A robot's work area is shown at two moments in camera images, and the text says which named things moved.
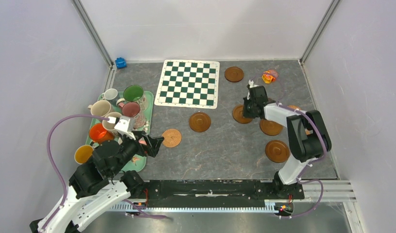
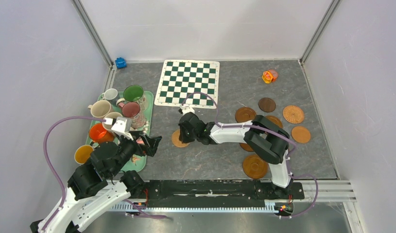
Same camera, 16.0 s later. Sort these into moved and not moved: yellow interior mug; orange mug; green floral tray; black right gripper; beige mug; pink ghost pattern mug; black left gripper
Moved: black right gripper
Not moved: black left gripper; orange mug; beige mug; green floral tray; pink ghost pattern mug; yellow interior mug
